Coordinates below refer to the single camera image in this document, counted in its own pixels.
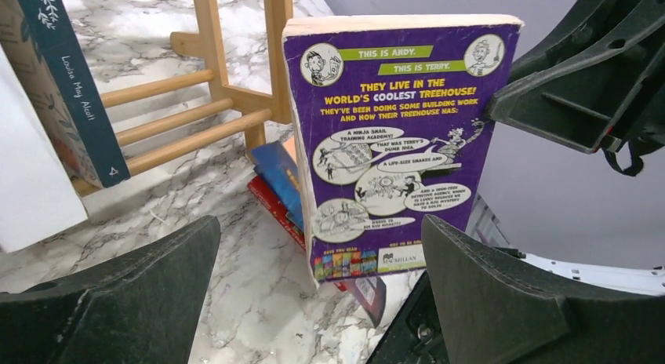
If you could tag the blue Jane Eyre book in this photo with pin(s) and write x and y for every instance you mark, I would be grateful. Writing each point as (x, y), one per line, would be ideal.
(277, 166)

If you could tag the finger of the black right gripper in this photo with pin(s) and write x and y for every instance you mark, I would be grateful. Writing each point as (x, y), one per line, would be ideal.
(595, 82)

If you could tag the purple 52-Storey Treehouse book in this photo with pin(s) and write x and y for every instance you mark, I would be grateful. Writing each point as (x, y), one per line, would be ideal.
(389, 126)

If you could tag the Afternoon tea coffee cover book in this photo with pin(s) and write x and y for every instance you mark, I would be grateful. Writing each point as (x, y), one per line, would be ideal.
(37, 198)

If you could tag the wooden book rack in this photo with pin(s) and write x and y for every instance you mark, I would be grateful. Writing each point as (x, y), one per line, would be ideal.
(255, 108)

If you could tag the red 13-Storey Treehouse book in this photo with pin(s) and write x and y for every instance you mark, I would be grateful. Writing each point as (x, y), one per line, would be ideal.
(370, 293)

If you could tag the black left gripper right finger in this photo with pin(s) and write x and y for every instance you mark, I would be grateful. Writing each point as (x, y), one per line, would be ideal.
(495, 308)

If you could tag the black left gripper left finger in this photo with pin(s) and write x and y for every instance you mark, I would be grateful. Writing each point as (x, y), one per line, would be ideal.
(140, 307)

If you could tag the floral Little Women book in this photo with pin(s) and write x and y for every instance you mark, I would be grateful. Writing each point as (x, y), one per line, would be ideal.
(43, 50)

